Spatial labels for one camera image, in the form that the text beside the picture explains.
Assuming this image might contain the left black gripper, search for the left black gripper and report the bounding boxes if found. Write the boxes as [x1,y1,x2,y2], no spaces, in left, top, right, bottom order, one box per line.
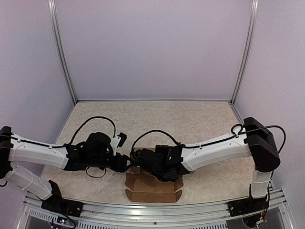
[88,152,133,173]

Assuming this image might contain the brown cardboard box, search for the brown cardboard box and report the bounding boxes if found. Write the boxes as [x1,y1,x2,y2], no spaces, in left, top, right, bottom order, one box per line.
[125,148,183,203]

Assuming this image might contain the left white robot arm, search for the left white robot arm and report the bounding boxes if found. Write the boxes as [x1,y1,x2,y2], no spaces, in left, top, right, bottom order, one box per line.
[0,126,132,212]

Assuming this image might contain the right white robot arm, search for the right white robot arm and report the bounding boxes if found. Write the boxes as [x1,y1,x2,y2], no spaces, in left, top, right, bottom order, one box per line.
[130,117,281,212]

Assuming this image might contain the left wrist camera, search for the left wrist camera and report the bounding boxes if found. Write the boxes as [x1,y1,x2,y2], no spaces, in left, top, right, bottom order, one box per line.
[110,132,127,155]

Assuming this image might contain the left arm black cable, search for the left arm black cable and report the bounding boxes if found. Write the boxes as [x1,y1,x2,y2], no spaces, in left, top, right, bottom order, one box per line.
[0,116,117,178]

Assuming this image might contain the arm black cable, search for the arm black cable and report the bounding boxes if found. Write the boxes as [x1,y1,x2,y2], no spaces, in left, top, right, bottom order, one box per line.
[0,116,117,178]
[130,123,286,163]

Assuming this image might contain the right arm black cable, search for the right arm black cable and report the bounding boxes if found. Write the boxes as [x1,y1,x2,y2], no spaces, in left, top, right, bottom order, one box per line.
[130,123,286,163]

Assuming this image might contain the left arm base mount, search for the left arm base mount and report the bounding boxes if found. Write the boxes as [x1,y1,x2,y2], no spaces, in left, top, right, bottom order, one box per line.
[41,180,83,218]

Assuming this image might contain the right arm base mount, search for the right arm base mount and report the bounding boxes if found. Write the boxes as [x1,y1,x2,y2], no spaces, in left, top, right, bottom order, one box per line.
[227,185,270,217]

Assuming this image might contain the front aluminium rail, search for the front aluminium rail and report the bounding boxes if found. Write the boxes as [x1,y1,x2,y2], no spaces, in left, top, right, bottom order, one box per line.
[17,189,295,229]

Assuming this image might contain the left aluminium frame post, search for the left aluminium frame post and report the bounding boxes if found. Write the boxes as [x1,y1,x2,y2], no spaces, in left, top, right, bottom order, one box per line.
[48,0,78,105]

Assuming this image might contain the aluminium frame post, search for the aluminium frame post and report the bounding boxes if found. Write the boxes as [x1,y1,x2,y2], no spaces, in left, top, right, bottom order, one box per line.
[48,0,78,105]
[230,0,259,106]

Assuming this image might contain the right aluminium frame post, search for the right aluminium frame post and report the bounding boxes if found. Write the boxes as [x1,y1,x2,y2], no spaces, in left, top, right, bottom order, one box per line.
[230,0,259,106]

